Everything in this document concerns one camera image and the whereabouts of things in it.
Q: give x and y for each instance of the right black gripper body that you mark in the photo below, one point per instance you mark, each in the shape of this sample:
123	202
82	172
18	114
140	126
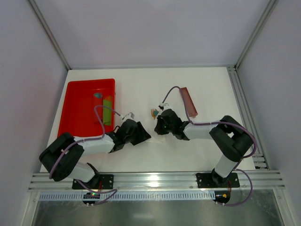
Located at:
160	123

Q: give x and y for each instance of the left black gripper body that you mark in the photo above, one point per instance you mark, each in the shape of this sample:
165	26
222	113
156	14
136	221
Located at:
137	131

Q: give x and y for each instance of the white paper napkin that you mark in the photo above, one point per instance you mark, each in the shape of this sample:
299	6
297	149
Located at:
150	125

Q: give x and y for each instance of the orange plastic fork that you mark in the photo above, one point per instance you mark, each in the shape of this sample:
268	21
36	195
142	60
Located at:
152	111

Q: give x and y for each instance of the brown utensil case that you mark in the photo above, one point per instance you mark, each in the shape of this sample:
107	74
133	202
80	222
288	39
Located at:
192	112

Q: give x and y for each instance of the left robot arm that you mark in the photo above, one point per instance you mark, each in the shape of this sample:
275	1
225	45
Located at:
61	158

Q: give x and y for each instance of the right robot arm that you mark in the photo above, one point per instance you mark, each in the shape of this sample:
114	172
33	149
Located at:
231	138

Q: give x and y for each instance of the green rolled napkin bundle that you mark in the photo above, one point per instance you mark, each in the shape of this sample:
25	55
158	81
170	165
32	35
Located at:
107	105

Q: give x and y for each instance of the teal spoon in tray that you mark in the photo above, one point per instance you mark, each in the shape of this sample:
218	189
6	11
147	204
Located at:
98	95

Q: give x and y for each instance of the red plastic tray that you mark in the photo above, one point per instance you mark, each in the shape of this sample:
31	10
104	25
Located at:
78	116

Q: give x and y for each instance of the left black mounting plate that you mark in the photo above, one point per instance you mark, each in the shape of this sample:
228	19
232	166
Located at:
101	181

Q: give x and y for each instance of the black mounting plate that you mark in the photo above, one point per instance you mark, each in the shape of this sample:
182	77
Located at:
101	181
210	180

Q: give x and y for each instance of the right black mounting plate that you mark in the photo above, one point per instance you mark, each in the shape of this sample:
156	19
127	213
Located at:
210	180

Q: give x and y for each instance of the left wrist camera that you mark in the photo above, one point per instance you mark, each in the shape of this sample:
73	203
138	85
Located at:
128	116

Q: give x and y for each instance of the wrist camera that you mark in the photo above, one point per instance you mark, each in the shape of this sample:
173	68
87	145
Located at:
164	106
128	116

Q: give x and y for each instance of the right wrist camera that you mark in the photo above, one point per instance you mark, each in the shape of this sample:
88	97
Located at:
164	106

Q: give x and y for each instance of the slotted cable duct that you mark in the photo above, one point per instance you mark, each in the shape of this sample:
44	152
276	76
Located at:
129	196

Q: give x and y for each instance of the right side aluminium rail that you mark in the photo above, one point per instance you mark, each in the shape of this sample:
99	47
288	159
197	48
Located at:
247	118

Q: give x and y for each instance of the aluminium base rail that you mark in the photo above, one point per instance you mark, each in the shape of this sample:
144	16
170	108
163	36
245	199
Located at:
143	181

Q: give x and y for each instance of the left aluminium frame post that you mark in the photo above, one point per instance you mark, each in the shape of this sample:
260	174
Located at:
37	12

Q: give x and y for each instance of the aluminium frame post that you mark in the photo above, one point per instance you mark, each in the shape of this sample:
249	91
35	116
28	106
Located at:
268	10
37	12

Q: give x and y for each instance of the right aluminium frame post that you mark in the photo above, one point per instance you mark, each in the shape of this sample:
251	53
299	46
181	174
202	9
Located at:
268	10

